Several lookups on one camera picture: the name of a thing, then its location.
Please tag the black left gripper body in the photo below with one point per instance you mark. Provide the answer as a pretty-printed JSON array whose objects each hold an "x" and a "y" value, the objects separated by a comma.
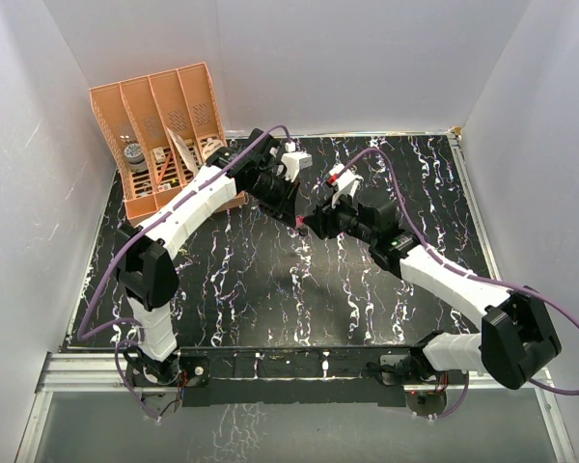
[{"x": 269, "y": 191}]

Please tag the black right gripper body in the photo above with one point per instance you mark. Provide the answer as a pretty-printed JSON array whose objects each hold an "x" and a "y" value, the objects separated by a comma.
[{"x": 345, "y": 218}]

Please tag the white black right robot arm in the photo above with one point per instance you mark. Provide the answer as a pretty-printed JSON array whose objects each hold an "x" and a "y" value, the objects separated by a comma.
[{"x": 517, "y": 337}]

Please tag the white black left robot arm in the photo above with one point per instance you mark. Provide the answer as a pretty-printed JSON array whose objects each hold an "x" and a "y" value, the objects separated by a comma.
[{"x": 267, "y": 170}]

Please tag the white label packet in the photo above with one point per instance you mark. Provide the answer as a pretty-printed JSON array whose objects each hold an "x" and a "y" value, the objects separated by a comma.
[{"x": 210, "y": 146}]

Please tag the white packet in organizer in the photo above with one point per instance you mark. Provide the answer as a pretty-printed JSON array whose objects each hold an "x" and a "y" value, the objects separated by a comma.
[{"x": 187, "y": 151}]

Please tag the small white card box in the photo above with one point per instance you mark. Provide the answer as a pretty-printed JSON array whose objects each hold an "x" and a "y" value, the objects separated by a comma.
[{"x": 159, "y": 155}]

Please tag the orange plastic file organizer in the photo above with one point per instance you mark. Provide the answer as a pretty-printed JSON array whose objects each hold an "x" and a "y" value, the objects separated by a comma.
[{"x": 138, "y": 110}]

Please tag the round grey tin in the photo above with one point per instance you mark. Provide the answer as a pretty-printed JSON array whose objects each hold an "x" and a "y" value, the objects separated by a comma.
[{"x": 135, "y": 158}]

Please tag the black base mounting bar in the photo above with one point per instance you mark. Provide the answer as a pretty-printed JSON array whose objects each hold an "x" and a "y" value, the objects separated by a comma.
[{"x": 385, "y": 376}]

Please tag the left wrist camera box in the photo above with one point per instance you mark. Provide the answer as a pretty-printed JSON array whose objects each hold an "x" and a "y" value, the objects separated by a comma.
[{"x": 294, "y": 163}]

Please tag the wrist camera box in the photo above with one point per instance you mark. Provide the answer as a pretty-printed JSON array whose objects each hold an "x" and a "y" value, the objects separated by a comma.
[
  {"x": 294, "y": 163},
  {"x": 344, "y": 183}
]

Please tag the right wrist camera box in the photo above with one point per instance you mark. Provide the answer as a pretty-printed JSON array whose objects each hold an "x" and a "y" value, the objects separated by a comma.
[{"x": 344, "y": 183}]

